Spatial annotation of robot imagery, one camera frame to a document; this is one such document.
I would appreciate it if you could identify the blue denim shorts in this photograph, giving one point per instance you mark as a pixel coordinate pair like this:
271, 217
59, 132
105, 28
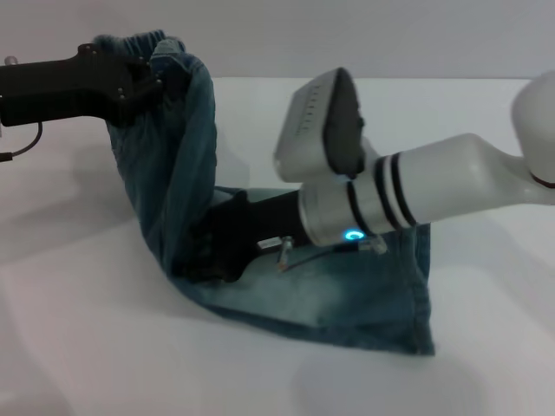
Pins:
186, 164

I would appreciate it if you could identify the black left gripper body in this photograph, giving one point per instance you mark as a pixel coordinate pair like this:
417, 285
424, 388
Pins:
78, 86

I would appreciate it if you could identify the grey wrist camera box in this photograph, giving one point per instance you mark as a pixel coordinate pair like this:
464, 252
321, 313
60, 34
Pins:
312, 125

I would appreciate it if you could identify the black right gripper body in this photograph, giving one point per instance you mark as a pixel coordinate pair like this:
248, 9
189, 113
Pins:
264, 221

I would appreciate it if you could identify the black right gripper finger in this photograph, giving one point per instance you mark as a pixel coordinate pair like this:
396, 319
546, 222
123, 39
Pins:
208, 264

